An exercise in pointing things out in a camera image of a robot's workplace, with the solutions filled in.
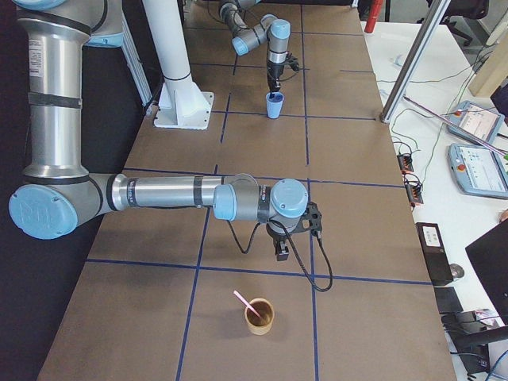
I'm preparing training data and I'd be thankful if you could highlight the blue ribbed plastic cup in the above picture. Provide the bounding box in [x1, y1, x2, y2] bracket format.
[266, 91, 285, 119]

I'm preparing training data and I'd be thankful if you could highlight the teach pendant near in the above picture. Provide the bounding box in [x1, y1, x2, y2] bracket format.
[448, 144, 507, 199]

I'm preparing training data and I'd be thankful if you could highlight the red fire extinguisher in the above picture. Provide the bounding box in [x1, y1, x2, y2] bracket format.
[364, 0, 384, 33]

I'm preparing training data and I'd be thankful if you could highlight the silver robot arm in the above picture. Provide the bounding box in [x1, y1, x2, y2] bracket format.
[218, 1, 293, 93]
[9, 1, 313, 261]

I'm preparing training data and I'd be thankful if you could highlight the black camera cable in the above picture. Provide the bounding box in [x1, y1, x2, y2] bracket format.
[226, 220, 333, 294]

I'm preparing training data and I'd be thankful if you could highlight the orange black electronics board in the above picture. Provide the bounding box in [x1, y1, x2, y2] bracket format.
[404, 178, 424, 208]
[397, 153, 414, 174]

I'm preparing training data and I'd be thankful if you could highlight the aluminium frame post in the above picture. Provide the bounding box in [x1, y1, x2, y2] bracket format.
[380, 0, 451, 123]

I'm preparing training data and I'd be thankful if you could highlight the teach pendant far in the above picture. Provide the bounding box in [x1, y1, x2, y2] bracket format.
[447, 100, 505, 144]

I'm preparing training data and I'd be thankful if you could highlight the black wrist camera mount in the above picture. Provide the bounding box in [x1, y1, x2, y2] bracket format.
[284, 52, 300, 72]
[293, 202, 322, 237]

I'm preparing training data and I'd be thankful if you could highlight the orange black electronics board near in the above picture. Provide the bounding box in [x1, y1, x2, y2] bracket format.
[404, 178, 424, 208]

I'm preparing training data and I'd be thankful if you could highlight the black box on desk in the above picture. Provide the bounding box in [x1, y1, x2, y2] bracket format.
[415, 222, 453, 287]

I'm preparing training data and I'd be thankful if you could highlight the orange black electronics board far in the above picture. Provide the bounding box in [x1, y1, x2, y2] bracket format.
[397, 153, 414, 174]

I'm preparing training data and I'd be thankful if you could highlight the white pedestal column base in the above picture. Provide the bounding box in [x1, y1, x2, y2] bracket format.
[143, 0, 214, 130]

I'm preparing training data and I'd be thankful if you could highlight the teach pendant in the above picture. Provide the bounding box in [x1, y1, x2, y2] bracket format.
[447, 100, 505, 144]
[448, 144, 507, 199]

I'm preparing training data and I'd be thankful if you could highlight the brown wooden cup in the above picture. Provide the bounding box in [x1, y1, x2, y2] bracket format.
[244, 298, 275, 336]

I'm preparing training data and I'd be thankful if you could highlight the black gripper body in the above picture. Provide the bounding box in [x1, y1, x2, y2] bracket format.
[267, 61, 283, 79]
[266, 221, 298, 241]

